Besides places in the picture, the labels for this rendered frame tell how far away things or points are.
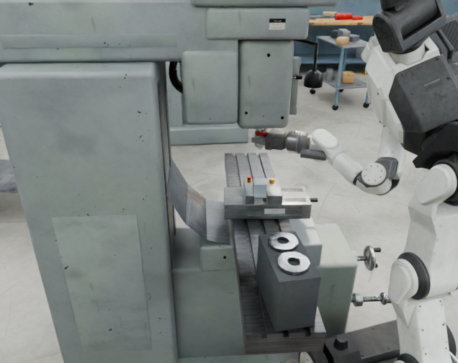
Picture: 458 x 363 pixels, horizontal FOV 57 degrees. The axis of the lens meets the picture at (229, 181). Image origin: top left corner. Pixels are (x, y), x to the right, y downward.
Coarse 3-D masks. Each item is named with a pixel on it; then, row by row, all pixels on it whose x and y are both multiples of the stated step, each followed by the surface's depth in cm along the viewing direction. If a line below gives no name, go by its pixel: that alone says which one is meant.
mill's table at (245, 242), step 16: (240, 160) 222; (256, 160) 222; (240, 176) 206; (256, 176) 206; (272, 176) 206; (240, 224) 170; (256, 224) 170; (272, 224) 170; (288, 224) 170; (240, 240) 160; (256, 240) 160; (240, 256) 152; (256, 256) 152; (240, 272) 144; (256, 272) 144; (240, 288) 139; (256, 288) 140; (240, 304) 141; (256, 304) 133; (256, 320) 126; (320, 320) 126; (256, 336) 121; (272, 336) 121; (288, 336) 122; (304, 336) 122; (320, 336) 123; (256, 352) 124; (272, 352) 125; (288, 352) 125
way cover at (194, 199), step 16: (176, 176) 181; (176, 192) 171; (192, 192) 190; (176, 208) 162; (192, 208) 179; (208, 208) 190; (192, 224) 169; (208, 224) 179; (224, 224) 182; (208, 240) 169; (224, 240) 172
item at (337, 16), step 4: (336, 12) 137; (312, 16) 136; (316, 16) 136; (320, 16) 136; (324, 16) 136; (328, 16) 137; (332, 16) 137; (336, 16) 136; (340, 16) 136; (344, 16) 136; (348, 16) 136; (352, 16) 137
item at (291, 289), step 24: (264, 240) 129; (288, 240) 128; (264, 264) 127; (288, 264) 117; (312, 264) 119; (264, 288) 130; (288, 288) 114; (312, 288) 116; (288, 312) 119; (312, 312) 121
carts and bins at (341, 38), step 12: (324, 36) 602; (336, 36) 587; (348, 36) 558; (336, 72) 631; (348, 72) 585; (336, 84) 559; (348, 84) 573; (360, 84) 574; (336, 96) 564; (336, 108) 573; (0, 168) 349; (0, 180) 331; (12, 180) 331; (12, 192) 317
